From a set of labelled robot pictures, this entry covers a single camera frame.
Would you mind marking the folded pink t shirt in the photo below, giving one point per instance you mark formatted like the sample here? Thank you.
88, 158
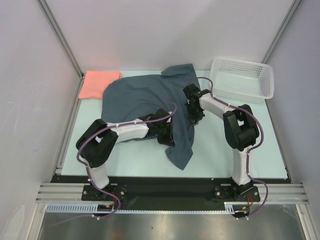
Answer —
95, 83

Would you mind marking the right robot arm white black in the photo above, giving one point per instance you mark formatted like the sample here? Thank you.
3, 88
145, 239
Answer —
240, 131

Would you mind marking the left aluminium frame post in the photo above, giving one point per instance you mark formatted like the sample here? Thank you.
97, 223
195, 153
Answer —
48, 14

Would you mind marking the right aluminium frame post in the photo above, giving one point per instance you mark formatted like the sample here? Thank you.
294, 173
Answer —
284, 26

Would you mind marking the aluminium frame post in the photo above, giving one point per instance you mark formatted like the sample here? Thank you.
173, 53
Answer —
284, 26
48, 14

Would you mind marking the white plastic perforated basket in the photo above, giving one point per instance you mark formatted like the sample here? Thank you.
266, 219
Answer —
242, 80

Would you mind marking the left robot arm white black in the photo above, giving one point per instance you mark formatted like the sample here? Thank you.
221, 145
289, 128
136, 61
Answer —
96, 144

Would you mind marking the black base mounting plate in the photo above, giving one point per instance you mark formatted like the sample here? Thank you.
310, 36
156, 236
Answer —
185, 194

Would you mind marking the aluminium front rail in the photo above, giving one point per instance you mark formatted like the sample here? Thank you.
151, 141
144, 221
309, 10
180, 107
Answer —
72, 193

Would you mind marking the blue-grey t shirt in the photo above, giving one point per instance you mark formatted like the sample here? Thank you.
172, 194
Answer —
129, 98

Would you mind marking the white slotted cable duct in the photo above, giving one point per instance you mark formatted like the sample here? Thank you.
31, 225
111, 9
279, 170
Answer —
105, 208

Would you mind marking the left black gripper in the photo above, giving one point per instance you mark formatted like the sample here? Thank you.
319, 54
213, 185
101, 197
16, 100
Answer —
168, 140

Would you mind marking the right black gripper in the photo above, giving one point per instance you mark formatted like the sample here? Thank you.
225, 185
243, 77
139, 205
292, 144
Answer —
194, 110

